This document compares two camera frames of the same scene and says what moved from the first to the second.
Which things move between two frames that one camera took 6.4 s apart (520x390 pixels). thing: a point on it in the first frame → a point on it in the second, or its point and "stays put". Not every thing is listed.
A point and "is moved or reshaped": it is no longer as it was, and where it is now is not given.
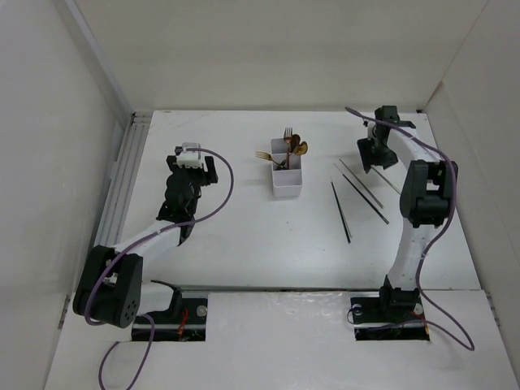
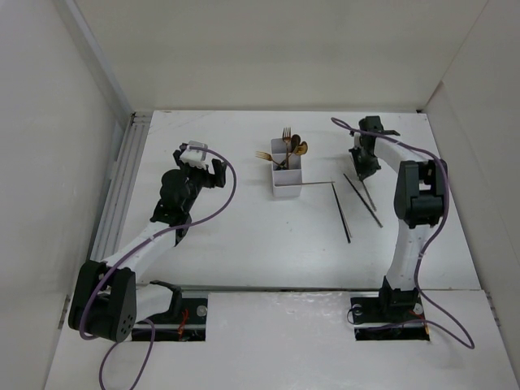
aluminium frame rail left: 122,171 stays put
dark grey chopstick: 357,191 is moved or reshaped
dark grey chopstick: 337,203 stays put
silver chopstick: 380,205 → 366,192
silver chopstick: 387,179 → 316,183
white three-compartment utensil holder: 287,183 stays put
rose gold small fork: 288,136 stays put
